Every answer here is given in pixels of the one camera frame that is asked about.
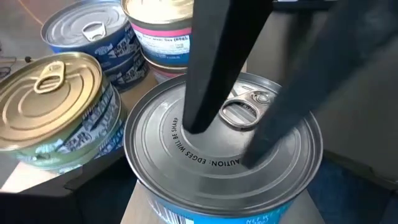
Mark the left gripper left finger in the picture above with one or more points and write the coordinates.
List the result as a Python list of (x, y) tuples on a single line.
[(62, 208)]

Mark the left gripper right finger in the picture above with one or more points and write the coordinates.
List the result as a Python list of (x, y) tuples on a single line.
[(357, 202)]

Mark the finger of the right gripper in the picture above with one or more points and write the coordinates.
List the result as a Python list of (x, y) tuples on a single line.
[(217, 62), (326, 68)]

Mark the dark gold seafood can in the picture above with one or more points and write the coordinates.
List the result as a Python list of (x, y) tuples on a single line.
[(46, 99)]

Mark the silver lid can blue label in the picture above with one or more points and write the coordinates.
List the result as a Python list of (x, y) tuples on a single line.
[(130, 74), (84, 25)]

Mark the gold lid can white label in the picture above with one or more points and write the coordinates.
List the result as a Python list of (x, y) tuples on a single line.
[(161, 46), (164, 73)]

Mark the silver lid can light-blue label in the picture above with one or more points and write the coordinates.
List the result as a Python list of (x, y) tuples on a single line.
[(186, 180)]

